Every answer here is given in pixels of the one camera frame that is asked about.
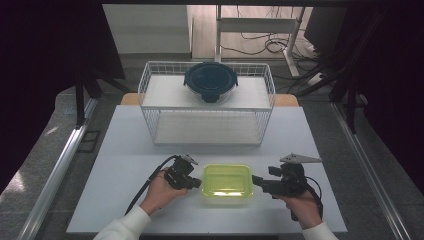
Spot black metal stand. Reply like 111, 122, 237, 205
74, 59, 132, 130
296, 9, 389, 135

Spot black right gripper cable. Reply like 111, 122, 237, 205
304, 175, 325, 222

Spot white wire basket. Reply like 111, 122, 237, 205
137, 60, 277, 147

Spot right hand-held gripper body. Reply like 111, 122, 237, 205
261, 153, 324, 198

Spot black floor cables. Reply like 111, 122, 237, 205
219, 5, 321, 58

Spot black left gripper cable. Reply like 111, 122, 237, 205
124, 154, 179, 216

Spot dark blue round lidded container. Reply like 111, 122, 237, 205
183, 61, 240, 104

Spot white metal desk frame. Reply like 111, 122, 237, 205
214, 4, 306, 78

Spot wooden table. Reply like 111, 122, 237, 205
119, 92, 300, 108

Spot yellow-green plastic tray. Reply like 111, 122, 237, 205
200, 163, 254, 205

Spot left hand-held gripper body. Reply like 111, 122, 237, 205
163, 153, 199, 191

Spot person's left hand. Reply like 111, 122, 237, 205
139, 168, 189, 216

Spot dark curtain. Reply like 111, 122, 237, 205
344, 0, 424, 198

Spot person's right hand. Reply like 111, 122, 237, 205
272, 189, 324, 230

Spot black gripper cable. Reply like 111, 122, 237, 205
124, 154, 179, 216
304, 175, 325, 222

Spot white cabinet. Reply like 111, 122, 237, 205
102, 4, 194, 56

